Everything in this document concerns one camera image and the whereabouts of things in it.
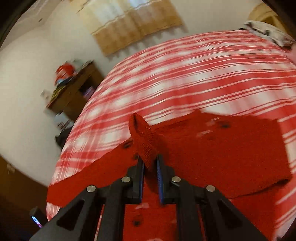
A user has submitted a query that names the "red knitted sweater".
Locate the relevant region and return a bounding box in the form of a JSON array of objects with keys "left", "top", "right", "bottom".
[{"left": 47, "top": 110, "right": 292, "bottom": 240}]

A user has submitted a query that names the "brown wooden cabinet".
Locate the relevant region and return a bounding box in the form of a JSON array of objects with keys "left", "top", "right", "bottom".
[{"left": 46, "top": 61, "right": 104, "bottom": 121}]

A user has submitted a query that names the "red gift bag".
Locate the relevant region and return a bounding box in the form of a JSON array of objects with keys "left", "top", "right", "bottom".
[{"left": 55, "top": 62, "right": 75, "bottom": 85}]

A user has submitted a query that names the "red white plaid bedspread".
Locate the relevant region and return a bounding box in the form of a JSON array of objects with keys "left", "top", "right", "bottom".
[{"left": 46, "top": 29, "right": 296, "bottom": 241}]

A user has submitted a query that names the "patterned grey white pillow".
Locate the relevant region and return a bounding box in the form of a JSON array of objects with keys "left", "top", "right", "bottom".
[{"left": 244, "top": 20, "right": 295, "bottom": 47}]

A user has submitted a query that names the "beige patterned curtain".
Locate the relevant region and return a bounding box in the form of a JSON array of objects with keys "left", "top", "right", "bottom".
[{"left": 69, "top": 0, "right": 183, "bottom": 56}]

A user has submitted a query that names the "beige wooden headboard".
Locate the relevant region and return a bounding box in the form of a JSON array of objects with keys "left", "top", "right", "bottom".
[{"left": 248, "top": 3, "right": 287, "bottom": 33}]

